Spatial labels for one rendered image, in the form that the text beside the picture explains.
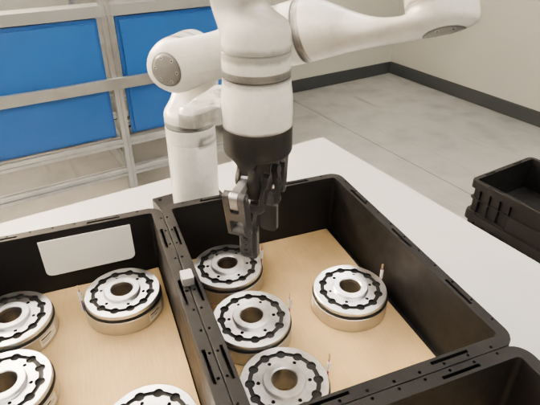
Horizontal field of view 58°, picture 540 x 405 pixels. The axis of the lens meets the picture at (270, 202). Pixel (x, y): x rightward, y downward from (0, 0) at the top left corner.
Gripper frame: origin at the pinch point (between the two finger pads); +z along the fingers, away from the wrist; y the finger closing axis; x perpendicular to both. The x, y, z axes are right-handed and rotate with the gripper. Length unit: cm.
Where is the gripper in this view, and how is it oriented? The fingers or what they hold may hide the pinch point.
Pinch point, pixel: (259, 231)
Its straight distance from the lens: 59.4
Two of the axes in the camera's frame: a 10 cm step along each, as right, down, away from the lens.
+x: -9.3, -1.9, 3.2
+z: 0.1, 8.5, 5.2
